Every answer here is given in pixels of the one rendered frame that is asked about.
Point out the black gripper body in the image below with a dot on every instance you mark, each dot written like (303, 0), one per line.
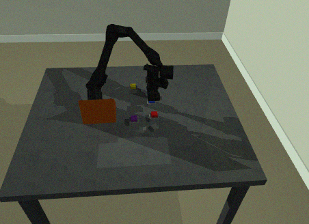
(153, 95)

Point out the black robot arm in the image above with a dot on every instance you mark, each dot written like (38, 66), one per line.
(113, 32)

